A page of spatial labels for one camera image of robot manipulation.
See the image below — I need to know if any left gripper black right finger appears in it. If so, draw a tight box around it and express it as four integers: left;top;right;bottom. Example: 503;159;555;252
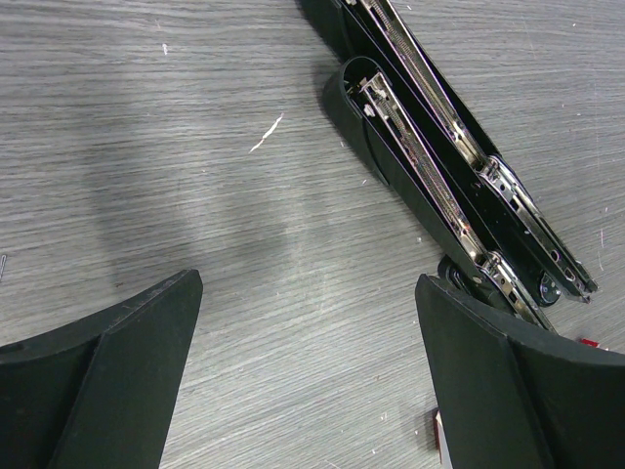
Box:
415;275;624;468

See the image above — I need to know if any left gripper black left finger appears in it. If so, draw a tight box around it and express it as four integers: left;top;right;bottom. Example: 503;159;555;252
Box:
1;270;203;468

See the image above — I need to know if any red white staple box sleeve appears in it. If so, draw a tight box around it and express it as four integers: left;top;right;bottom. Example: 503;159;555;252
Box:
434;337;608;469

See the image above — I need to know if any black stapler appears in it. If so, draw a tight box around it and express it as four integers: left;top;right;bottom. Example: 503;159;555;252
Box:
321;56;554;330
300;1;597;308

